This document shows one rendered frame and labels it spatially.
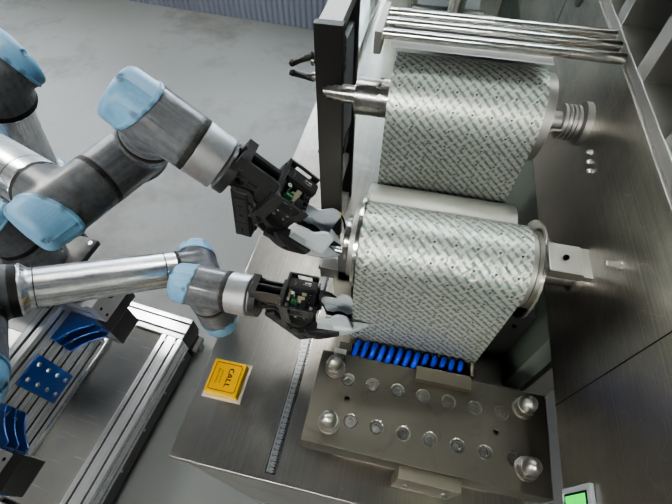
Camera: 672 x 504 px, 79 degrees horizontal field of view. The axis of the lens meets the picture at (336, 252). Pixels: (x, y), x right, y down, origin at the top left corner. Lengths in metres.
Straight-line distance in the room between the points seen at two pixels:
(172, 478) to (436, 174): 1.52
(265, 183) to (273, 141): 2.28
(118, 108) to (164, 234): 1.91
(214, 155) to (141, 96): 0.10
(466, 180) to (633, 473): 0.47
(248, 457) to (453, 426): 0.39
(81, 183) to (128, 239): 1.90
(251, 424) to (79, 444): 1.01
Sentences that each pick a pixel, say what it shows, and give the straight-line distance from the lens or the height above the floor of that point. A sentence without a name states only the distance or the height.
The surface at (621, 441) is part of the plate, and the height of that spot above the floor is 1.29.
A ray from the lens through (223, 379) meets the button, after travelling 0.91.
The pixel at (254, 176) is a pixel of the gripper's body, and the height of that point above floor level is 1.39.
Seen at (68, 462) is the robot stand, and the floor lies 0.21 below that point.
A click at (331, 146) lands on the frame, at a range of 0.88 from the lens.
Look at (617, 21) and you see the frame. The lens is 0.84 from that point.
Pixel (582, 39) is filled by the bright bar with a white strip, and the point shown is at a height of 1.45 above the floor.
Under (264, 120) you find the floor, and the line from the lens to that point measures 3.00.
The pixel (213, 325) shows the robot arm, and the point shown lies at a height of 1.02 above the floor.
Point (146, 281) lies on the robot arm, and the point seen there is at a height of 1.07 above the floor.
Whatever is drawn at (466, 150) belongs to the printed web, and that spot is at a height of 1.31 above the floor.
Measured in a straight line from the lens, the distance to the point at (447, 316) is 0.67.
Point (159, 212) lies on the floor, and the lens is 2.54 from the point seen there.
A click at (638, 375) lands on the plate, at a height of 1.33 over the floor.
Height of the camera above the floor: 1.75
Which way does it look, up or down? 54 degrees down
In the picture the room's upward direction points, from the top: straight up
